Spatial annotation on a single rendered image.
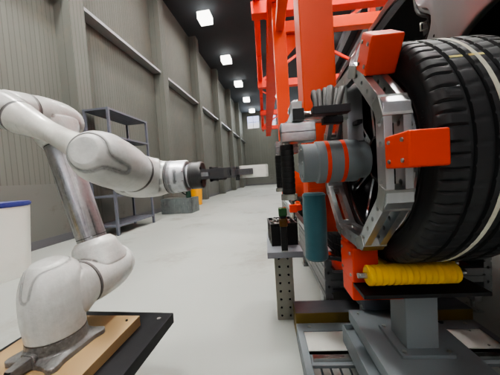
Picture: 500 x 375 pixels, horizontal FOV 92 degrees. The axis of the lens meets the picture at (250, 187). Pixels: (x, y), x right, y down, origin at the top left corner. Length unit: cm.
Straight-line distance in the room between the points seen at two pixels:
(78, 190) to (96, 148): 57
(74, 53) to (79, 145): 463
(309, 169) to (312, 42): 76
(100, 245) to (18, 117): 47
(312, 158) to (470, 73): 39
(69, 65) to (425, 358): 519
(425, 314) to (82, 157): 102
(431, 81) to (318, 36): 82
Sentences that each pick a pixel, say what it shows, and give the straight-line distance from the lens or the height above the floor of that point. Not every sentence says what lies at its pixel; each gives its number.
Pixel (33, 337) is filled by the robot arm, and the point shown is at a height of 42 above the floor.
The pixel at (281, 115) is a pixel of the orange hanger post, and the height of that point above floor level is 157.
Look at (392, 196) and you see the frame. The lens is 62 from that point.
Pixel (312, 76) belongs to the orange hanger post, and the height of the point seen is 128.
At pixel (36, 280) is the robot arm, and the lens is 93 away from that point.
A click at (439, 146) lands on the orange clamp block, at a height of 85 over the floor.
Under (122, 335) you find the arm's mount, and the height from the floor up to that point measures 33.
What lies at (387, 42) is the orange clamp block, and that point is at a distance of 73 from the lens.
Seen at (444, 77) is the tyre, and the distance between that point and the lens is 67.
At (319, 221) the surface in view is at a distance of 94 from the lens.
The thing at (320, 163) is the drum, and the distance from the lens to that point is 77.
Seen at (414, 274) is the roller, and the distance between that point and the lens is 83.
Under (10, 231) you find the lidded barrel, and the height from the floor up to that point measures 46.
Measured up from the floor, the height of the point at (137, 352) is 30.
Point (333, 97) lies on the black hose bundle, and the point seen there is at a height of 100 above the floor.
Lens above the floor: 82
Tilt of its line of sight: 3 degrees down
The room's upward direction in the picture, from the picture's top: 4 degrees counter-clockwise
